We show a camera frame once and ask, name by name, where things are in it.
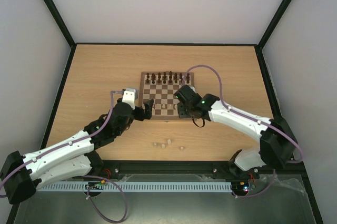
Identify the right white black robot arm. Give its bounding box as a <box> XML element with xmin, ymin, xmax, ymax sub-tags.
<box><xmin>174</xmin><ymin>85</ymin><xmax>299</xmax><ymax>178</ymax></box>

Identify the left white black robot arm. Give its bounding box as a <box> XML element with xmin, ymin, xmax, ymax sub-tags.
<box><xmin>1</xmin><ymin>99</ymin><xmax>154</xmax><ymax>205</ymax></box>

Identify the wooden chess board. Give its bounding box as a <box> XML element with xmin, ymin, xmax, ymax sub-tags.
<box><xmin>138</xmin><ymin>71</ymin><xmax>195</xmax><ymax>121</ymax></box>

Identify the metal front plate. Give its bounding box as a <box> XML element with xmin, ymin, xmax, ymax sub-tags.
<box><xmin>14</xmin><ymin>176</ymin><xmax>315</xmax><ymax>223</ymax></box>

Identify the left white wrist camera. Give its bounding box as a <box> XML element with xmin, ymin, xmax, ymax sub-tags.
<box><xmin>122</xmin><ymin>88</ymin><xmax>139</xmax><ymax>110</ymax></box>

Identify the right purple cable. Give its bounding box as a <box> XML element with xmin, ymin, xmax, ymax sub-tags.
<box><xmin>184</xmin><ymin>65</ymin><xmax>303</xmax><ymax>199</ymax></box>

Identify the purple cable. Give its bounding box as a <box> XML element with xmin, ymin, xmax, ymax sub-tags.
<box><xmin>0</xmin><ymin>90</ymin><xmax>128</xmax><ymax>222</ymax></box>
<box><xmin>184</xmin><ymin>65</ymin><xmax>303</xmax><ymax>199</ymax></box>

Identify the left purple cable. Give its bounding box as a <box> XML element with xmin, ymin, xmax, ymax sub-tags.
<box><xmin>0</xmin><ymin>90</ymin><xmax>128</xmax><ymax>222</ymax></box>

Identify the light blue slotted cable duct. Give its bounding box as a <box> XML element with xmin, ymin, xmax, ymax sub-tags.
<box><xmin>40</xmin><ymin>181</ymin><xmax>232</xmax><ymax>193</ymax></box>

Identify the black enclosure frame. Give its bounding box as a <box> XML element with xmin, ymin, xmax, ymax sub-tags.
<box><xmin>0</xmin><ymin>0</ymin><xmax>337</xmax><ymax>224</ymax></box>

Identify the black aluminium mounting rail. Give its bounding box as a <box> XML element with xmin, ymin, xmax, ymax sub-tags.
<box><xmin>97</xmin><ymin>160</ymin><xmax>306</xmax><ymax>181</ymax></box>

